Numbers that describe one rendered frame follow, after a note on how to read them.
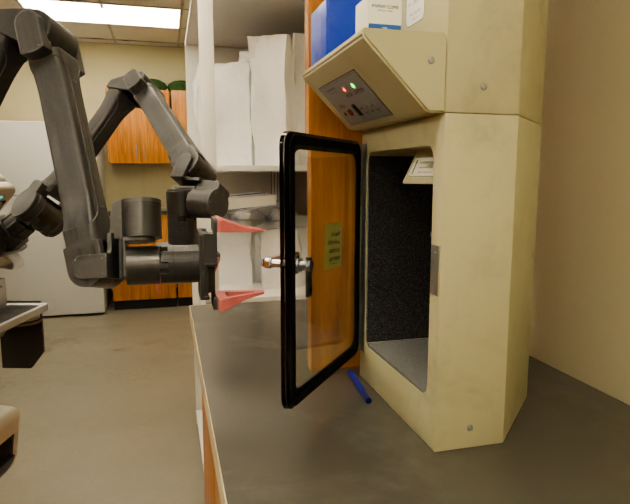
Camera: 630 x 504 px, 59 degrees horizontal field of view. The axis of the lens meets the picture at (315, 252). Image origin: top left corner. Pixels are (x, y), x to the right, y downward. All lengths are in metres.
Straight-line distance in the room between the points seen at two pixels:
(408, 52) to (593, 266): 0.62
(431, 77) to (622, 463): 0.58
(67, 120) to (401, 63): 0.51
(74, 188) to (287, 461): 0.50
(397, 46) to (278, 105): 1.27
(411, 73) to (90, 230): 0.50
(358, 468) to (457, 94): 0.51
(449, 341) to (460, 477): 0.18
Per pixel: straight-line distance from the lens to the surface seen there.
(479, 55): 0.80
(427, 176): 0.87
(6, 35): 1.05
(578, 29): 1.28
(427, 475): 0.80
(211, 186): 1.08
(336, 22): 0.93
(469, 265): 0.80
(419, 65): 0.76
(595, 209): 1.19
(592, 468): 0.89
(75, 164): 0.92
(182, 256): 0.84
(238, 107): 2.09
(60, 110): 0.96
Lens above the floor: 1.33
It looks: 8 degrees down
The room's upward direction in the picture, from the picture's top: straight up
